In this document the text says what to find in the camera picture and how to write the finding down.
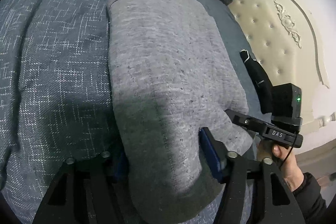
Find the grey knit sweater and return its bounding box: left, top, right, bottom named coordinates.
left=108, top=0, right=252, bottom=223

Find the black jacket sleeve forearm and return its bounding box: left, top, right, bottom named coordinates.
left=293, top=172, right=327, bottom=224

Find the person's right hand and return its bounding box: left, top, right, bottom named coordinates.
left=257, top=140, right=303, bottom=192

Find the black folded garment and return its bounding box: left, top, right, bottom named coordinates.
left=240, top=50, right=273, bottom=114

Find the blue speckled bed sheet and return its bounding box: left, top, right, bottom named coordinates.
left=1, top=0, right=117, bottom=223

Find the cream tufted headboard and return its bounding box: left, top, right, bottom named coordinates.
left=229, top=0, right=335, bottom=134

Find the thin black cable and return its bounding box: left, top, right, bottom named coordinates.
left=278, top=131, right=299, bottom=171

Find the black camera box green light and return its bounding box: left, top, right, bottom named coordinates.
left=271, top=83, right=302, bottom=134

